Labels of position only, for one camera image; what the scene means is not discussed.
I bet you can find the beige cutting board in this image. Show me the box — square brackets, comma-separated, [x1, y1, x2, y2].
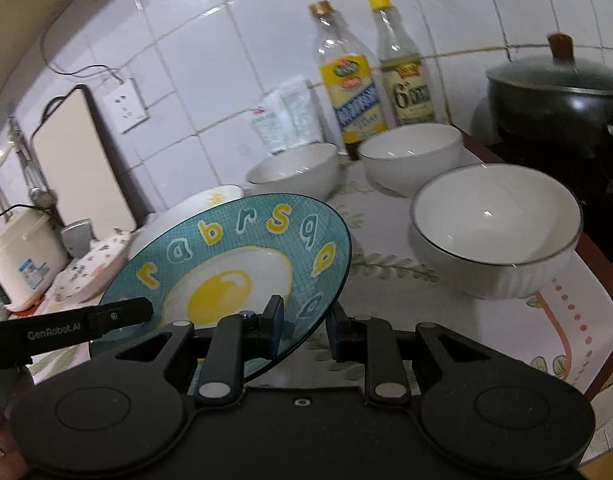
[30, 84, 150, 233]

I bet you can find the metal spatula patterned handle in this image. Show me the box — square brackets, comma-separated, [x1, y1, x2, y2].
[61, 219, 95, 257]

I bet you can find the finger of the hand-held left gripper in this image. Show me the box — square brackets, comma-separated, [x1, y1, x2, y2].
[86, 296, 154, 342]

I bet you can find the cooking wine bottle yellow label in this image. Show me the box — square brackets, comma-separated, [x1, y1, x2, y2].
[309, 0, 390, 161]

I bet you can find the blue egg print plate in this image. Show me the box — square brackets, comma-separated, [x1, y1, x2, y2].
[89, 192, 352, 381]

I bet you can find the white heart pattern plate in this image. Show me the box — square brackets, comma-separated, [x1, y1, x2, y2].
[53, 229, 133, 304]

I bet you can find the clear vinegar bottle yellow cap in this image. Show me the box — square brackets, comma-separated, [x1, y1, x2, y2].
[369, 0, 437, 128]

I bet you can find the hanging metal ladle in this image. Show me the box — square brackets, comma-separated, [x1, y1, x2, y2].
[6, 117, 57, 211]

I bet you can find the person's left hand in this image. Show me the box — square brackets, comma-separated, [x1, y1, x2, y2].
[0, 364, 37, 480]

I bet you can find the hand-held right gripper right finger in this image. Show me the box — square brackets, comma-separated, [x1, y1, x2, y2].
[325, 305, 480, 406]

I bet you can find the thin black wall cable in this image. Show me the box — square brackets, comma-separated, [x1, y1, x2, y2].
[39, 15, 126, 85]

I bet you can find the black rice cooker cord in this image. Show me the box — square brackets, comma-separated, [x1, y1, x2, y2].
[0, 202, 62, 231]

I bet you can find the white sun print plate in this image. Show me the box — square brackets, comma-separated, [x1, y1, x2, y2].
[135, 185, 244, 257]

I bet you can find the white wall socket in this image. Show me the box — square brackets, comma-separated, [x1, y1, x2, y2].
[105, 79, 151, 135]

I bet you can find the black cooking pot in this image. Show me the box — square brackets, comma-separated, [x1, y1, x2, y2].
[487, 77, 613, 176]

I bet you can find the black pot lid wooden knob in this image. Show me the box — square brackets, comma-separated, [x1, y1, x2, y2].
[487, 32, 613, 98]

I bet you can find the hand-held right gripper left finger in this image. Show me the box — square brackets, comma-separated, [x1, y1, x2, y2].
[114, 294, 286, 408]

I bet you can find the cream rice cooker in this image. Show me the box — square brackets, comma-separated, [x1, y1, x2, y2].
[0, 207, 70, 313]

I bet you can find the white ribbed bowl dark rim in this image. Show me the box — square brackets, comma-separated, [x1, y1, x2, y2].
[409, 164, 585, 301]
[357, 124, 465, 196]
[245, 142, 340, 201]

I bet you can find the floral tablecloth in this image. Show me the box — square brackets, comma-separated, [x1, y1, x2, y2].
[26, 130, 613, 403]

